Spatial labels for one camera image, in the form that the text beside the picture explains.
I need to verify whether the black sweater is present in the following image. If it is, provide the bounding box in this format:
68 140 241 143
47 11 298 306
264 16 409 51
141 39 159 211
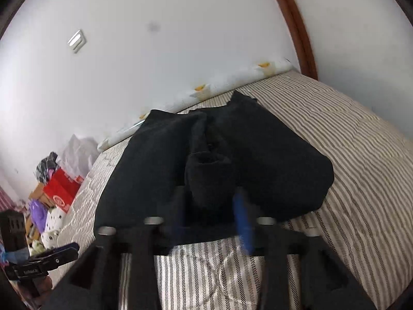
93 90 335 246

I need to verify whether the white pillow with yellow print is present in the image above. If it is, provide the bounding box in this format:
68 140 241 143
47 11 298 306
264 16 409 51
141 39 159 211
97 57 295 151

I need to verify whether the white wall switch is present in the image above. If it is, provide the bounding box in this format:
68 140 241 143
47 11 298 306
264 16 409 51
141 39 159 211
67 30 87 53

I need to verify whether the red box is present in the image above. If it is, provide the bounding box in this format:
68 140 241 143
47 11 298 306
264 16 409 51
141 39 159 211
43 168 85 214

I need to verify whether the striped quilted bed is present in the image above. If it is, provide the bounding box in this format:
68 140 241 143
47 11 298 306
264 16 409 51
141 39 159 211
48 69 413 310

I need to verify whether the white spotted plush toy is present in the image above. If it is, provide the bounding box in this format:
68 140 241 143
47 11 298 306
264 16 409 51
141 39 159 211
29 207 69 256

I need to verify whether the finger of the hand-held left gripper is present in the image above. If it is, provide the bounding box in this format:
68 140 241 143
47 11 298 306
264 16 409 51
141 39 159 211
30 242 80 263
40 252 79 270

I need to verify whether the cardboard box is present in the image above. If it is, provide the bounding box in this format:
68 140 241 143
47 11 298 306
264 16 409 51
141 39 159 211
28 182 54 209

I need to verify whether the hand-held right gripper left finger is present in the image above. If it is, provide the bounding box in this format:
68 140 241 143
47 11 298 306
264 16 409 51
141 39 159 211
42 185 188 310

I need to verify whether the white plastic bag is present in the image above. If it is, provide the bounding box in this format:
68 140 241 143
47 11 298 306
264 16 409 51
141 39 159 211
60 134 99 179

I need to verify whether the purple bag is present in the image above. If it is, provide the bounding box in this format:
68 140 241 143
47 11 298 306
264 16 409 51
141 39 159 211
28 199 48 233

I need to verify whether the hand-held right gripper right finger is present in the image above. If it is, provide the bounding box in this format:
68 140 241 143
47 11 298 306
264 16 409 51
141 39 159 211
233 190 378 310

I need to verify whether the brown wooden door frame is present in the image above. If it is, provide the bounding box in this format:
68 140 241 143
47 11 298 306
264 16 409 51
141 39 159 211
261 0 319 81

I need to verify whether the dark patterned cloth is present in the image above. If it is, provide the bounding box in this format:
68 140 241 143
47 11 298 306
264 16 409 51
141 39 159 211
35 152 60 183

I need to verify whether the black crate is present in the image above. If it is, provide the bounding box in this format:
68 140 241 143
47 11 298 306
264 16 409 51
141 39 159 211
0 211 27 252

